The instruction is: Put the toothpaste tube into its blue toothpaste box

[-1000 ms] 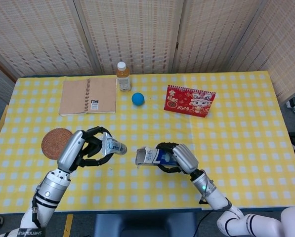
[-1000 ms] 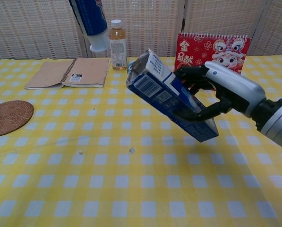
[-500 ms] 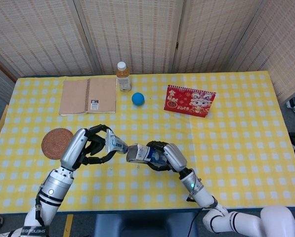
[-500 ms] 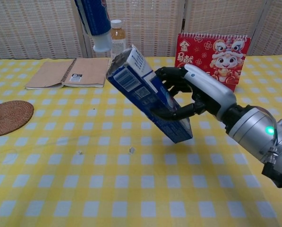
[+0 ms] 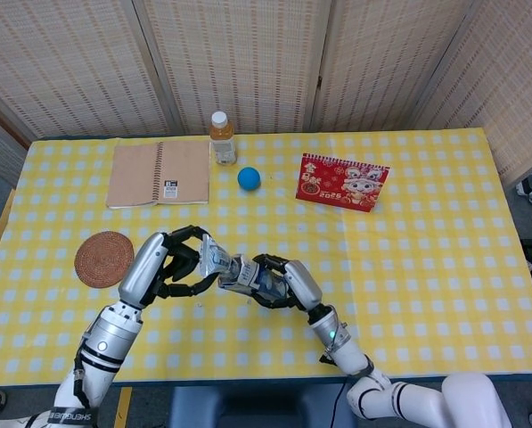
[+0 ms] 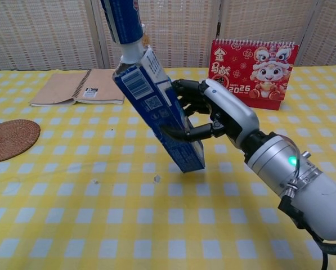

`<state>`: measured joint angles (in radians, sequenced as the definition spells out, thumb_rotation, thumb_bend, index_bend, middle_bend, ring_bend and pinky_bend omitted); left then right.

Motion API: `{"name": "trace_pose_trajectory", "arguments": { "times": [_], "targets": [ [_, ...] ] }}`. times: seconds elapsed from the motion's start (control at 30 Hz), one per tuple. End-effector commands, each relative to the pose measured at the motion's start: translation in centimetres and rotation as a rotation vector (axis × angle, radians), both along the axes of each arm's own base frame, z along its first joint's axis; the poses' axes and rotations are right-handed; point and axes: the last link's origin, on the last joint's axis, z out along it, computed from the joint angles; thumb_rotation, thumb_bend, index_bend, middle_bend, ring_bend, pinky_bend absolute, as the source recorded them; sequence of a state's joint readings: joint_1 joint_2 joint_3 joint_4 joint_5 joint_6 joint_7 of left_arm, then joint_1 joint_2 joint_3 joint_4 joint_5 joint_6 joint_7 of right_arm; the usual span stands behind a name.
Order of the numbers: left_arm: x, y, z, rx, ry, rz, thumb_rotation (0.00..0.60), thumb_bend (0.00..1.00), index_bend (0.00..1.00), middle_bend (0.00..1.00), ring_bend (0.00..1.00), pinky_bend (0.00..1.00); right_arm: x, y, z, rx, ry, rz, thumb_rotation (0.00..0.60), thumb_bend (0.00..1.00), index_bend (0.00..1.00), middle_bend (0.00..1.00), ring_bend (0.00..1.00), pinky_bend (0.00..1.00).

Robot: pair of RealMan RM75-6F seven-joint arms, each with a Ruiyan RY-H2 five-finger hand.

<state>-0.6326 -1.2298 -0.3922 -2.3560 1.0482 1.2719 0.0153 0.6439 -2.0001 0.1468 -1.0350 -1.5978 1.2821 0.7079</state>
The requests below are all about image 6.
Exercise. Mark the beige woven folding screen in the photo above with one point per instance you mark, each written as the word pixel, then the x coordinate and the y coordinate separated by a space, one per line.
pixel 44 33

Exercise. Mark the brown spiral notebook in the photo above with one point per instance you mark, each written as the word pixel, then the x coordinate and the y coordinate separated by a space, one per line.
pixel 100 84

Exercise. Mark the blue and white toothpaste tube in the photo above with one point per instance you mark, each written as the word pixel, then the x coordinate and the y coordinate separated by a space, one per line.
pixel 122 22

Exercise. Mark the red 2026 desk calendar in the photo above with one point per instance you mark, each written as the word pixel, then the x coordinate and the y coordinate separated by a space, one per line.
pixel 269 59

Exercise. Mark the blue toothpaste box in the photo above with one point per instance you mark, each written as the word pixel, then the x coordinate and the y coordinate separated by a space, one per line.
pixel 145 92

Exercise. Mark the right grey and black robot hand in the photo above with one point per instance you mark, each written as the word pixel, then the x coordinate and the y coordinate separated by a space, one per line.
pixel 232 112

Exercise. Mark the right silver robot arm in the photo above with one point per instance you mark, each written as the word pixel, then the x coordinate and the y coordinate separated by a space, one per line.
pixel 319 202

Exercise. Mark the yellow and white checked tablecloth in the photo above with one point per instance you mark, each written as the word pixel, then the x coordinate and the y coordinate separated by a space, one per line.
pixel 128 225

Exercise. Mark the small white paper scrap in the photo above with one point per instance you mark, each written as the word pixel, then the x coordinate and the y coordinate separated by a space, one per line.
pixel 156 179
pixel 95 181

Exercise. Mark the brown woven round coaster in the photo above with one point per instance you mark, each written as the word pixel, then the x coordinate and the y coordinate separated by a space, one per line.
pixel 11 140

